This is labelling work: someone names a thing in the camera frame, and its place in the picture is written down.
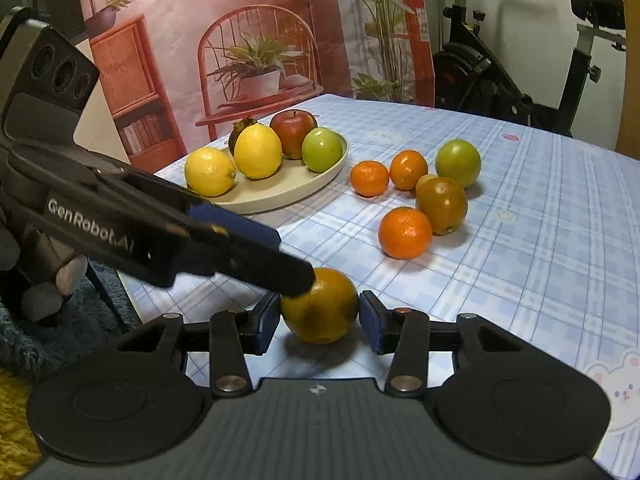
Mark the yellow lemon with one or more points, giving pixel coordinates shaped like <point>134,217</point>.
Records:
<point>209,172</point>
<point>257,152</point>

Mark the wooden board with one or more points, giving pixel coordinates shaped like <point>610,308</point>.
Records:
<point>631,60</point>

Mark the red apple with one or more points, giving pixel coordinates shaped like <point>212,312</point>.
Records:
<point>292,132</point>

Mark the cream plate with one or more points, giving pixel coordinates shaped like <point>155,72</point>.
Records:
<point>290,187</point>

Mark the teal fuzzy rug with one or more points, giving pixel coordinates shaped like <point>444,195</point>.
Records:
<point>75,330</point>

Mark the green round fruit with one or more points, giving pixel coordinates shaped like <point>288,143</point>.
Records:
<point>322,150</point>
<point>457,162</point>

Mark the small yellowish fruit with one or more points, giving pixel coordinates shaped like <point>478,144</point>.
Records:
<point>424,181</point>

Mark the dark mangosteen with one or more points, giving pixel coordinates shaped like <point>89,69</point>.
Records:
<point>239,132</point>

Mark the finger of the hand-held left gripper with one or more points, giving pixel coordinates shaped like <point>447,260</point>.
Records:
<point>280,270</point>
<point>235,227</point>

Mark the orange tangerine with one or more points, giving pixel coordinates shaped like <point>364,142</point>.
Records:
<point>407,170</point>
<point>369,179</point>
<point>405,232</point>

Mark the person's left hand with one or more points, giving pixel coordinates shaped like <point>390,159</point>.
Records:
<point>65,280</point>

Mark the black exercise bike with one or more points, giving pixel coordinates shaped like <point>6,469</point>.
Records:
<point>475,80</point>

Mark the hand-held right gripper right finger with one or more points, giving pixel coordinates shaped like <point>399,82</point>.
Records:
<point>372,325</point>

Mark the brownish green orange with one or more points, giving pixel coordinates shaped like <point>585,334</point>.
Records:
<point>442,205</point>
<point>322,315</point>

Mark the blue checkered tablecloth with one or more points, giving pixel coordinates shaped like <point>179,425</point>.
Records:
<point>525,260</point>

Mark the printed room backdrop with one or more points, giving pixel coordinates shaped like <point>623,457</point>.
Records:
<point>175,10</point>

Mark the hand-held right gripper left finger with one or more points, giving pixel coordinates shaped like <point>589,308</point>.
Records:
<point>267,325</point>

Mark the yellow fuzzy rug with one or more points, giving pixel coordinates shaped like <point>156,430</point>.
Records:
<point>15,410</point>

